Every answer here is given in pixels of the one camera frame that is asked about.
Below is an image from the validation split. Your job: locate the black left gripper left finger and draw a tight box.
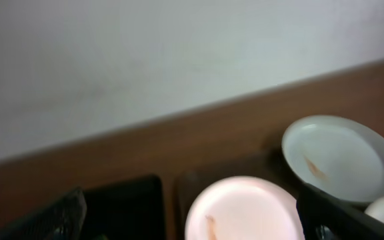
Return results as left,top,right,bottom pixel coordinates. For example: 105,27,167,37
0,188,87,240

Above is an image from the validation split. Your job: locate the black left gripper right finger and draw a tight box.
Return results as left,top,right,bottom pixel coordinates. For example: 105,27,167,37
296,183,384,240

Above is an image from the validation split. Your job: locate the pink-white plate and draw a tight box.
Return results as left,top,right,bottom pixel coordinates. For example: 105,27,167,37
184,176,305,240

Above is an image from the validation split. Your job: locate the grey-white plate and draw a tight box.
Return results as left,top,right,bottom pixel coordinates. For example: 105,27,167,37
281,115,384,205

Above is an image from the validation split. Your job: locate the black tray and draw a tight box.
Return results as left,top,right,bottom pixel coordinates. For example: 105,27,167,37
80,175,166,240

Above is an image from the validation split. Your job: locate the brown tray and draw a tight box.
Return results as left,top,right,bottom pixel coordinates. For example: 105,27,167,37
173,146,384,240

